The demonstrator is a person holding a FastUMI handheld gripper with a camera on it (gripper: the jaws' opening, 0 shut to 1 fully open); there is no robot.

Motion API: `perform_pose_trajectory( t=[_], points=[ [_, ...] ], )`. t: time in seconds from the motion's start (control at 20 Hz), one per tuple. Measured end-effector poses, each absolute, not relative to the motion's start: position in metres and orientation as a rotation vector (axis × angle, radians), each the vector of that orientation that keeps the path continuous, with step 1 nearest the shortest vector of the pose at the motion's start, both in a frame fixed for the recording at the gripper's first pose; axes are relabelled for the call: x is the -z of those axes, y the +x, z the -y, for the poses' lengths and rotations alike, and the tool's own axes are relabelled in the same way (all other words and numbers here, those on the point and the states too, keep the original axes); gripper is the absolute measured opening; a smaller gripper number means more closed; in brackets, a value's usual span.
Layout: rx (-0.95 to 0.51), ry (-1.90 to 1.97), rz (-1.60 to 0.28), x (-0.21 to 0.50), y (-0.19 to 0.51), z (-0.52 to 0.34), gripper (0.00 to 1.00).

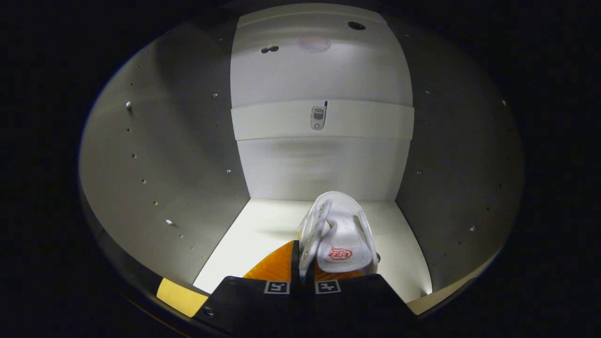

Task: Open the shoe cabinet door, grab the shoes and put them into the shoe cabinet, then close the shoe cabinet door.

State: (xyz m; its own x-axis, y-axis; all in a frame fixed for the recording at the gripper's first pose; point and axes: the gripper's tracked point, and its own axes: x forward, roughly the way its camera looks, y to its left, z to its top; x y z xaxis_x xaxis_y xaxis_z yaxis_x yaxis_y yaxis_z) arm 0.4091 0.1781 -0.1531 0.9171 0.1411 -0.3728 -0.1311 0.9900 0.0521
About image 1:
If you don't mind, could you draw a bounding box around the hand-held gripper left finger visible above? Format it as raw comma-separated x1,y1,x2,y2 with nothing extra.
193,240,304,337

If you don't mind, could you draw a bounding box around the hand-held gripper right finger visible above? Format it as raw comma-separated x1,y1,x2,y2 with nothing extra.
303,268,419,337

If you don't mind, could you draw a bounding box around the white shoe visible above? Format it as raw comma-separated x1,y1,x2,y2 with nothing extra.
298,191,380,283

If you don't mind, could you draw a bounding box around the dark grey shoe cabinet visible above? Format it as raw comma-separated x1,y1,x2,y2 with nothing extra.
79,2,524,329

